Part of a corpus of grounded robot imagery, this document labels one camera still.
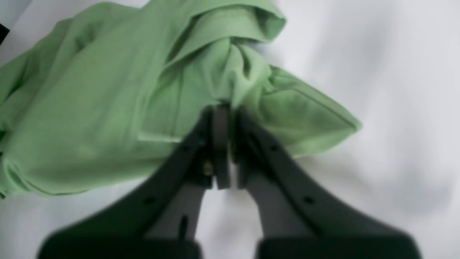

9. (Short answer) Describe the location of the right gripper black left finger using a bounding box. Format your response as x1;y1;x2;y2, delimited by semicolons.
38;105;230;259

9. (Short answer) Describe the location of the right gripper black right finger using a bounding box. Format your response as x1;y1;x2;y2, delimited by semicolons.
234;108;421;259

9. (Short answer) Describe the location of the green polo shirt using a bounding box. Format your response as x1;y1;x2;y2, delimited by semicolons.
1;0;362;199

